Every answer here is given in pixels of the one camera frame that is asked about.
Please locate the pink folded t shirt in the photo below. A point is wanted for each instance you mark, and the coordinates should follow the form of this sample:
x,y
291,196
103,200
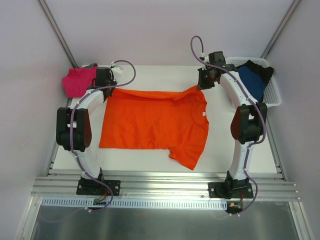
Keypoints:
x,y
77,81

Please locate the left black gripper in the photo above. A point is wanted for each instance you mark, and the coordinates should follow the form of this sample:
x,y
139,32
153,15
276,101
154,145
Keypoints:
x,y
109,90

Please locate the white plastic basket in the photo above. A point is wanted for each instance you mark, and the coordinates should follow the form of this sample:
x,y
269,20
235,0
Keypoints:
x,y
271,94

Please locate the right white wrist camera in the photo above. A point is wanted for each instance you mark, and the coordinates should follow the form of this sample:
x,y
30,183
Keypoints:
x,y
205,58

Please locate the black t shirt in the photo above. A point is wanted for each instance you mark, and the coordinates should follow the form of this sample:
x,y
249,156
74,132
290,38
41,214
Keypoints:
x,y
265,73

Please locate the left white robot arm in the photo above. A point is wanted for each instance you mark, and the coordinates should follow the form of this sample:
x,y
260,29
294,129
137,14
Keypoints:
x,y
73,127

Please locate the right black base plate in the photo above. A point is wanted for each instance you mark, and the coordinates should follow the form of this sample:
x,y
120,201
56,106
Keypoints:
x,y
219,190

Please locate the grey folded t shirt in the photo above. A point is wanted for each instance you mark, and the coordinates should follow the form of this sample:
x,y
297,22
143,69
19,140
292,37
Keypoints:
x,y
92,66

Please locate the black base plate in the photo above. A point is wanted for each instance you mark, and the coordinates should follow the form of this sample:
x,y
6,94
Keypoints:
x,y
219,190
92,188

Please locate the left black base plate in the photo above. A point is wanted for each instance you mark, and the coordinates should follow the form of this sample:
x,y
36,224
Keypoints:
x,y
92,188

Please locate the aluminium mounting rail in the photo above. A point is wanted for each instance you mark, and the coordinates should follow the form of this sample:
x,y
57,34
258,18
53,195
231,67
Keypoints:
x,y
166,185

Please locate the orange t shirt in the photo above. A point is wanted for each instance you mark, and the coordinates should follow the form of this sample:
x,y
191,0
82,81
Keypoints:
x,y
157,120

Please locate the white slotted cable duct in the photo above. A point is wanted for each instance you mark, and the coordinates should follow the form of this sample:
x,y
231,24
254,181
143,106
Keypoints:
x,y
134,203

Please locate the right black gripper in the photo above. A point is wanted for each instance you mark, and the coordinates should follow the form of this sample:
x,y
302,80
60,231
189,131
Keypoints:
x,y
202,83

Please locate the blue t shirt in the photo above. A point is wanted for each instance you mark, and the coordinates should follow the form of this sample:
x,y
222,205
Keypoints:
x,y
253,82

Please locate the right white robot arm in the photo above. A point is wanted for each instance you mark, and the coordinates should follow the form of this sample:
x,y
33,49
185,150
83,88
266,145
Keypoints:
x,y
248,126

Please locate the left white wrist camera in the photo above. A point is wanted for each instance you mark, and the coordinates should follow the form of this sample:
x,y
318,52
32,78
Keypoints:
x,y
116,71

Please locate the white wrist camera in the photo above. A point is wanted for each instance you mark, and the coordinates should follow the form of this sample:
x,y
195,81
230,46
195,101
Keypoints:
x,y
116,71
205,58

